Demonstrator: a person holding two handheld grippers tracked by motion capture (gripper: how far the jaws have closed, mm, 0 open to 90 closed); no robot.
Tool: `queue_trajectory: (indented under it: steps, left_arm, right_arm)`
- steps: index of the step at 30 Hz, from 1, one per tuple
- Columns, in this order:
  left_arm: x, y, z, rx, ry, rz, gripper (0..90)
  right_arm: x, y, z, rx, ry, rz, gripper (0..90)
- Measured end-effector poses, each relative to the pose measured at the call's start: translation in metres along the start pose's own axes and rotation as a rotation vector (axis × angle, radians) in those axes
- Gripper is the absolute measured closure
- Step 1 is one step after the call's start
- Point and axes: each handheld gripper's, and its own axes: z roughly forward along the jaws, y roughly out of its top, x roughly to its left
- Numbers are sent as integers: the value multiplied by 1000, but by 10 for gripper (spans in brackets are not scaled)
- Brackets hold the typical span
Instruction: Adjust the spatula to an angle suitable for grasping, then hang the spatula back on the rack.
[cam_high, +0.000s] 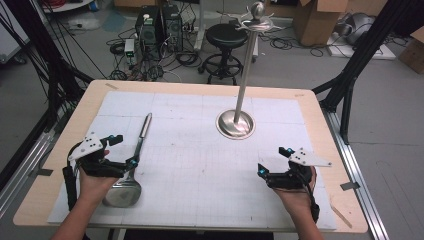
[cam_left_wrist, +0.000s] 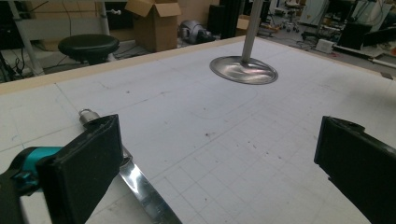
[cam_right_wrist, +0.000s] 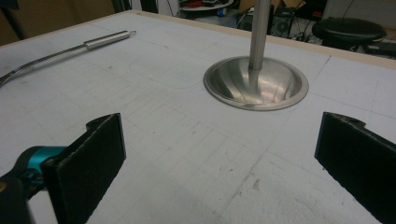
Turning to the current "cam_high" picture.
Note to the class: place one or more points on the person's right hand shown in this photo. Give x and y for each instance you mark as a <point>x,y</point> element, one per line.
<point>296,200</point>

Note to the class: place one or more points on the white grid mat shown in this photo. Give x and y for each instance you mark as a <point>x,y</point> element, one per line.
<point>206,180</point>

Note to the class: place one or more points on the light wooden table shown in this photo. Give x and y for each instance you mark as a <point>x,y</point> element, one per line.
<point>321,120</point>

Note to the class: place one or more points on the small cardboard box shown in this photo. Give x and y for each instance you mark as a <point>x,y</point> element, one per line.
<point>413,53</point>

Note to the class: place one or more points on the white flat board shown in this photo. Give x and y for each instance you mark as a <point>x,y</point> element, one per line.
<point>373,53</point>

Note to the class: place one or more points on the black tape piece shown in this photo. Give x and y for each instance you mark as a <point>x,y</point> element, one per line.
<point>44,172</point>
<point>350,186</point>

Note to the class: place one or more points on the black computer tower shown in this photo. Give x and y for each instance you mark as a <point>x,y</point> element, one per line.
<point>148,33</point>
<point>173,28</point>

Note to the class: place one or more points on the large open cardboard box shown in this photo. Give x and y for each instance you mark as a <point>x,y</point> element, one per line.
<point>320,20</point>

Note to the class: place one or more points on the stainless steel utensil stand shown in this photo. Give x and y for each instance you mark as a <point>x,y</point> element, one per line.
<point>242,86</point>

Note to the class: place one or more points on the grey rounded machine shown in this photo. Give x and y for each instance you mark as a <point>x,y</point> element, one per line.
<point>360,26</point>

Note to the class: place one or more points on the aluminium rail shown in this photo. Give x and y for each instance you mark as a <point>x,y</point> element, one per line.
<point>23,173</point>
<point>360,180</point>

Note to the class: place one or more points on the beige masking tape piece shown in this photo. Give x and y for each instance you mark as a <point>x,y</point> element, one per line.
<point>111,86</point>
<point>299,95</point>

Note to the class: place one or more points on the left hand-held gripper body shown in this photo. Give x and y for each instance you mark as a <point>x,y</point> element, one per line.
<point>89,146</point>

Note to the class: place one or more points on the white pole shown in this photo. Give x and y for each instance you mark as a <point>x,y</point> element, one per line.
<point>200,23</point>

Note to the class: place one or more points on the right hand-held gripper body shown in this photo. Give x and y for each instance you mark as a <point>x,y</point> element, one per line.
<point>301,166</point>

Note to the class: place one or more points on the black round stool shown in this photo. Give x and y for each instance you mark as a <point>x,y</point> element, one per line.
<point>226,36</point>

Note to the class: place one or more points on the white round tabletop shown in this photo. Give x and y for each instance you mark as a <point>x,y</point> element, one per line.
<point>66,5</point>

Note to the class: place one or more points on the small white box with green light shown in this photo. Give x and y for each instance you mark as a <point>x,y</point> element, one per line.
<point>129,48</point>

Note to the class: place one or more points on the person's left hand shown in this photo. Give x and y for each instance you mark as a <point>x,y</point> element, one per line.
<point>95,186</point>

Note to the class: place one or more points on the stainless steel spatula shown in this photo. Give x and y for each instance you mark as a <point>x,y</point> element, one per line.
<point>125,190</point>

